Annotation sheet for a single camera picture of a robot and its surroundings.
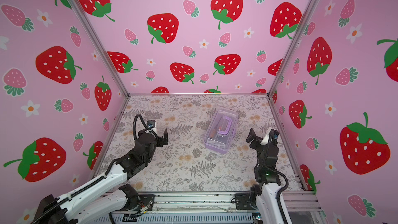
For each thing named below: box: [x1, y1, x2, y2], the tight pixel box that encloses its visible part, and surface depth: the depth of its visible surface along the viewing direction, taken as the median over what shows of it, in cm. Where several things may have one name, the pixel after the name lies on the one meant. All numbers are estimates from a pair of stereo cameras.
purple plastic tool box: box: [203, 107, 239, 155], surface depth 92 cm
